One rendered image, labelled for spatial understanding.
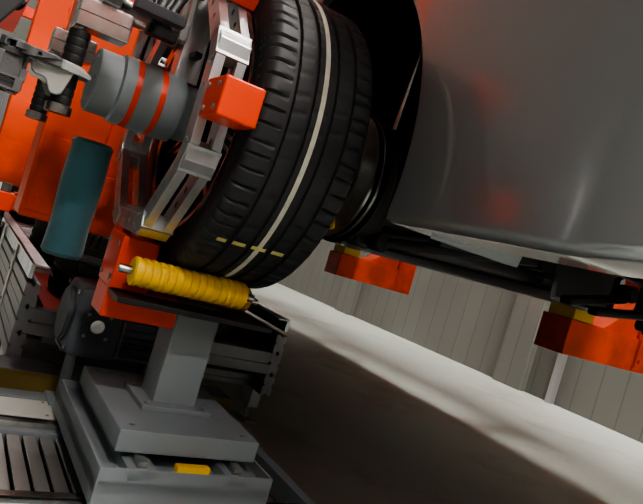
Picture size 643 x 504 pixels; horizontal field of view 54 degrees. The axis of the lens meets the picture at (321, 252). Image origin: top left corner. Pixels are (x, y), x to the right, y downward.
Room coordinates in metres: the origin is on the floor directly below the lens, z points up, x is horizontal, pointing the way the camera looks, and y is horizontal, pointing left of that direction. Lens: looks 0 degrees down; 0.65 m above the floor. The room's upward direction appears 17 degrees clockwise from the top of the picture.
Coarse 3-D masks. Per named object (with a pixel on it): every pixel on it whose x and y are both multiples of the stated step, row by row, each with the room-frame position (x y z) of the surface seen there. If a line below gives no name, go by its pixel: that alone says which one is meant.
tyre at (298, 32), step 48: (288, 0) 1.20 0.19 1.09; (288, 48) 1.14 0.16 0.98; (336, 48) 1.22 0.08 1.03; (288, 96) 1.12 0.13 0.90; (336, 96) 1.18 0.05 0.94; (240, 144) 1.13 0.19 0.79; (288, 144) 1.13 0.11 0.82; (336, 144) 1.18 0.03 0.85; (240, 192) 1.13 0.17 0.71; (288, 192) 1.17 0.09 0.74; (336, 192) 1.21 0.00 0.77; (192, 240) 1.22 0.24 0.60; (240, 240) 1.21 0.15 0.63; (288, 240) 1.23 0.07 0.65
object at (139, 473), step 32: (64, 384) 1.53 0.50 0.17; (64, 416) 1.44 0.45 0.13; (96, 416) 1.42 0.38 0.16; (96, 448) 1.27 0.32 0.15; (96, 480) 1.14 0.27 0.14; (128, 480) 1.17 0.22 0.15; (160, 480) 1.20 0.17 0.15; (192, 480) 1.23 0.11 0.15; (224, 480) 1.27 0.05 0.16; (256, 480) 1.30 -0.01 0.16
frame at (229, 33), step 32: (224, 0) 1.19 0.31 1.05; (224, 32) 1.12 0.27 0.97; (160, 64) 1.55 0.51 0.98; (224, 64) 1.14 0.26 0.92; (192, 128) 1.11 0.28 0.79; (224, 128) 1.13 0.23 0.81; (128, 160) 1.52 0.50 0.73; (192, 160) 1.11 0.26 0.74; (160, 192) 1.18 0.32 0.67; (192, 192) 1.17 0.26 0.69; (128, 224) 1.31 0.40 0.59; (160, 224) 1.24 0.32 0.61
